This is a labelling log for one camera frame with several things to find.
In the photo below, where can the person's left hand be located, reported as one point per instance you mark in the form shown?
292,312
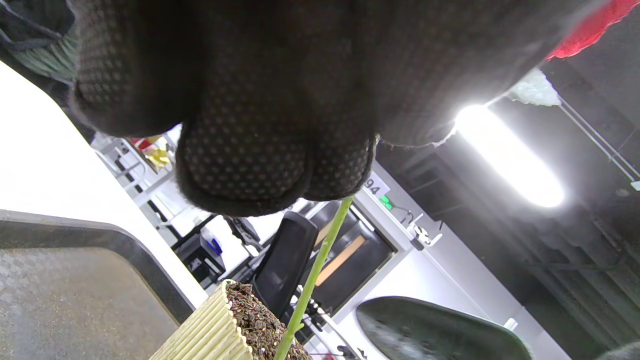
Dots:
300,75

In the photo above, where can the person's right hand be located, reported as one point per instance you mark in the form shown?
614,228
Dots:
625,352

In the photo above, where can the red artificial rose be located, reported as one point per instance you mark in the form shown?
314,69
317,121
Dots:
320,260

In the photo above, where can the green garden trowel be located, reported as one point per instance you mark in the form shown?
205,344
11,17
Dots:
440,330

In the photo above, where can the black office chair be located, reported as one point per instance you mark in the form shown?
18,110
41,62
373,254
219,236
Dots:
285,260

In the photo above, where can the white rolling cart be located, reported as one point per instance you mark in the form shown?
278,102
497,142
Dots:
150,190

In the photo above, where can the green plant stem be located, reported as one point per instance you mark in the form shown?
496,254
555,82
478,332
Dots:
360,260

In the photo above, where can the long ceiling light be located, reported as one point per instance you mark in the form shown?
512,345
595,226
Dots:
510,155

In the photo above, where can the gold ribbed flower pot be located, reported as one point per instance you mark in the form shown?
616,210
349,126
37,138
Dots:
205,330

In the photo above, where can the brown plastic tray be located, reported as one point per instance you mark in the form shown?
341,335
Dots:
75,300

